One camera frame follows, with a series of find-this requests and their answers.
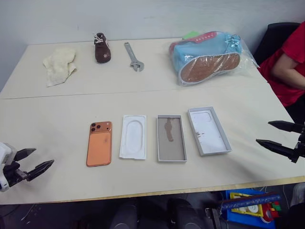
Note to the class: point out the black office chair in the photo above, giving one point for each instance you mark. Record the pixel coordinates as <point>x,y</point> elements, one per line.
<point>274,38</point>

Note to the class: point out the red and green blocks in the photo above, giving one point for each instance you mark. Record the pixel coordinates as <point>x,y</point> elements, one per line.
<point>272,210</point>

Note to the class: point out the yellow toy frame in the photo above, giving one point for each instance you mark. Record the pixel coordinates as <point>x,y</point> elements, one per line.
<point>258,210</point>

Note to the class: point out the green flat item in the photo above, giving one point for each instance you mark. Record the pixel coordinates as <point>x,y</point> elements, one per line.
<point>190,35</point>

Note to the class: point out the blue plastic bin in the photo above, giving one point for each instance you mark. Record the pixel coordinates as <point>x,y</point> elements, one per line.
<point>232,218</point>

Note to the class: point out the blue glitter paper roll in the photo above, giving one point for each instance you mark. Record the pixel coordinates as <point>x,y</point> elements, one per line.
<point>250,201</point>

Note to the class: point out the dark rounded shape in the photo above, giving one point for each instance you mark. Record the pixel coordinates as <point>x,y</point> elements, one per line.
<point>124,217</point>

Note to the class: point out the pink shoe with eyelets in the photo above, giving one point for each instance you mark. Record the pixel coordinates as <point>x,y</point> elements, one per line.
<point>205,37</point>

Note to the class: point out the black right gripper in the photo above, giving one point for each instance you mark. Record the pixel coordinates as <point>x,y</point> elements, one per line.
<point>302,148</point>

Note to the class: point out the light blue canvas shoe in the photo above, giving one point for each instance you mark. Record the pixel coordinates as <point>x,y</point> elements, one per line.
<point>209,65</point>

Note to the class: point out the cream crumpled cloth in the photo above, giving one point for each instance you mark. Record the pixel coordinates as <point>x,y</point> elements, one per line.
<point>59,64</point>

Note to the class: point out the white object under table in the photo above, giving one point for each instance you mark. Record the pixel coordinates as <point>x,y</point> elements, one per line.
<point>297,194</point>

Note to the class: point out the box bottom with brown lining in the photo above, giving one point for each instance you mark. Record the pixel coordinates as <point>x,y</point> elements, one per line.
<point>171,148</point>

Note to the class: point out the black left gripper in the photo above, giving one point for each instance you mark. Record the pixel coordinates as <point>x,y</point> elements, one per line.
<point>12,170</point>

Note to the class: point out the person's bare forearm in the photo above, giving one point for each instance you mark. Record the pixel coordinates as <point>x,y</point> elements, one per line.
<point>286,69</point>

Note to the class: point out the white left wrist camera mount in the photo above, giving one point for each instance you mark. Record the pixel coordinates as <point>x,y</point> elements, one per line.
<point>3,152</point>

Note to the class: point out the person in red shirt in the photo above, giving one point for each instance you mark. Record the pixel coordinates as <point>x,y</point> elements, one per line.
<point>293,45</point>

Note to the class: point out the orange smartphone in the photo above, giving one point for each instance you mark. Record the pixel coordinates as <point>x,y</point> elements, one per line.
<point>98,148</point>

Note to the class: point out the silver adjustable wrench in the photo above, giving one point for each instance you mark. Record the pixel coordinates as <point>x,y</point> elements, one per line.
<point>130,53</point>

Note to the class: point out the white moulded tray insert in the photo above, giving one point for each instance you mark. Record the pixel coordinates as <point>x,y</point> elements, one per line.
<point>124,143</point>

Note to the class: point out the blue shoes in plastic bag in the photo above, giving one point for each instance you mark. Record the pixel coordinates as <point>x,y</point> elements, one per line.
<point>247,59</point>

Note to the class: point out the brown baby boot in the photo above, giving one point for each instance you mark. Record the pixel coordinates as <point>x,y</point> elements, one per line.
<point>102,51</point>

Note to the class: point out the white box lid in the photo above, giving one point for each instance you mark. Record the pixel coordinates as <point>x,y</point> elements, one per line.
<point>209,133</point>

